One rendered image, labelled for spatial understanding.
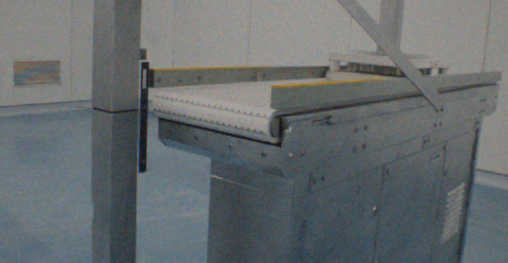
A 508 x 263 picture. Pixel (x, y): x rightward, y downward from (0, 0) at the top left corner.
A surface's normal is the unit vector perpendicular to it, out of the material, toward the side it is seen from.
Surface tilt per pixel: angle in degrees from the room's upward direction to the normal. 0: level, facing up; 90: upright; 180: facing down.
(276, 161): 90
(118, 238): 90
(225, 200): 90
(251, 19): 90
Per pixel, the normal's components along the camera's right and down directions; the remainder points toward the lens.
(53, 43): 0.76, 0.15
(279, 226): -0.63, 0.09
